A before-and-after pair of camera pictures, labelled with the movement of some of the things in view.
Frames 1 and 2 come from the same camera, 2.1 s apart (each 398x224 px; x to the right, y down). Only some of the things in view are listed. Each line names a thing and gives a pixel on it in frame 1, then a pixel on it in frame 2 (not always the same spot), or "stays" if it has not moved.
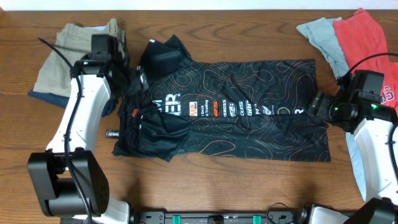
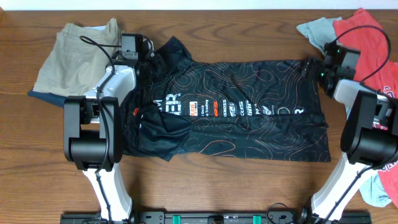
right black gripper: [319, 106] → [311, 63]
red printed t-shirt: [361, 35] stays
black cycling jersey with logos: [244, 110] stays
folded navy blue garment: [63, 101] stays
